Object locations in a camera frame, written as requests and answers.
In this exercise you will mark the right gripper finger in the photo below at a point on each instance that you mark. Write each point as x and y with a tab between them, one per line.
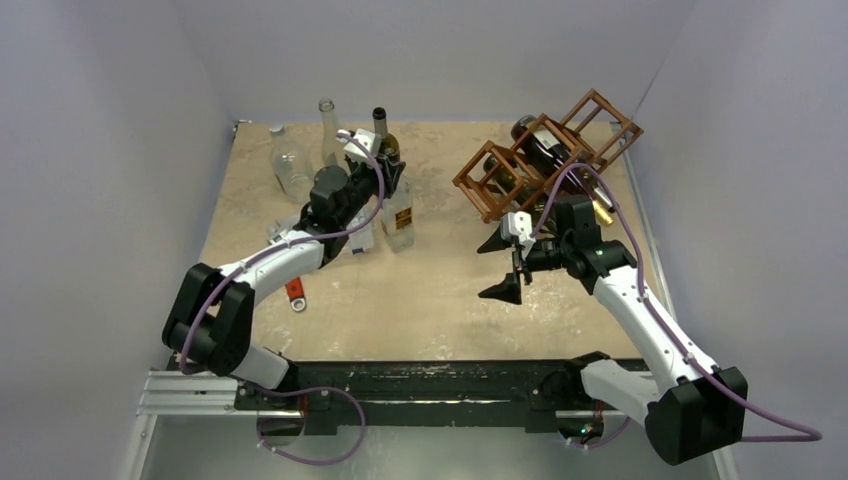
508	290
501	239

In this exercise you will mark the clear bottle black cap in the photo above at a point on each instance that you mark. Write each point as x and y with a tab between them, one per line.
397	217

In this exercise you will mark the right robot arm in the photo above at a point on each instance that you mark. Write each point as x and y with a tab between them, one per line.
685	406

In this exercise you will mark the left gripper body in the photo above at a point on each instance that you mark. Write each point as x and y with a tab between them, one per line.
367	181

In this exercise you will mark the dark bottle silver cap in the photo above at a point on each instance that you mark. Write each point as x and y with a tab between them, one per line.
389	144

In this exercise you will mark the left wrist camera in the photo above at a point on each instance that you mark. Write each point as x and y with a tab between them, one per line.
360	145

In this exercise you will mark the dark bottle black cap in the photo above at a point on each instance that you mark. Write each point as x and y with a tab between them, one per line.
505	183

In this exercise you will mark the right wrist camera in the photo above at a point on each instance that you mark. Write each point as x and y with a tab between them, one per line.
517	227

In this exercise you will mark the green bottle silver neck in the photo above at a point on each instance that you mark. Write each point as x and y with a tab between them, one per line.
598	192

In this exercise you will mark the clear plastic screw box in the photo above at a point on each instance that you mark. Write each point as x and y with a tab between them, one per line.
358	242

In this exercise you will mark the red adjustable wrench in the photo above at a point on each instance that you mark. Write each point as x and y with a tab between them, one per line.
296	295

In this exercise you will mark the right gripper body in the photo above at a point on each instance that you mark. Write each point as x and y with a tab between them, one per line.
520	263

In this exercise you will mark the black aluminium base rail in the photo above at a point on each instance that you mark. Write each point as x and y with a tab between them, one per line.
321	397

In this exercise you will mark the wooden wine rack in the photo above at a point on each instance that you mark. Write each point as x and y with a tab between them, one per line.
541	149

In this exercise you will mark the clear glass bottle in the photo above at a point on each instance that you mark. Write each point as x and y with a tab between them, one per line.
291	165
332	151

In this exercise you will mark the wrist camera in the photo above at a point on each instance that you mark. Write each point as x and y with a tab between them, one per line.
360	145
517	227

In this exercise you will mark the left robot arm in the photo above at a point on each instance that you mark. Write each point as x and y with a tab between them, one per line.
210	322

